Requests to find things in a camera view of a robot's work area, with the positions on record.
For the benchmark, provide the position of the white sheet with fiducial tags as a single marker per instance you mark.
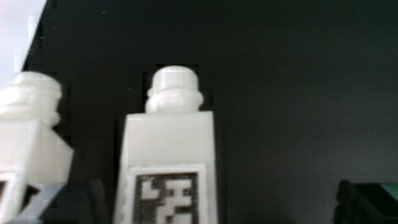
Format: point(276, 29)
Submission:
point(21, 16)

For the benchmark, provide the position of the white table leg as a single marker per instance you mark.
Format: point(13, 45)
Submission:
point(168, 183)
point(37, 154)

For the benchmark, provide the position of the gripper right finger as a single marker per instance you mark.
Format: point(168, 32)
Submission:
point(367, 203)

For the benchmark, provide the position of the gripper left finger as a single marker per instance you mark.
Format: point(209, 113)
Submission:
point(67, 204)

